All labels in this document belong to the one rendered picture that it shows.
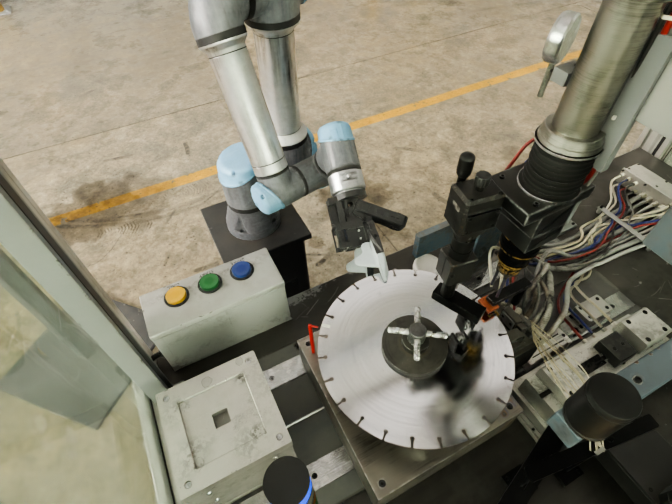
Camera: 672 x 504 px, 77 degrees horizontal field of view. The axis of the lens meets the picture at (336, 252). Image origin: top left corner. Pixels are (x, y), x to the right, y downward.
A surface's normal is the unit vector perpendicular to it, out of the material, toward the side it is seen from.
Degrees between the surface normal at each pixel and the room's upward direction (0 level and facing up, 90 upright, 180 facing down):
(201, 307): 0
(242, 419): 0
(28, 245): 90
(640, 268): 0
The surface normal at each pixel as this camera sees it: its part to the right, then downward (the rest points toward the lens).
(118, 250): -0.03, -0.65
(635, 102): -0.89, 0.36
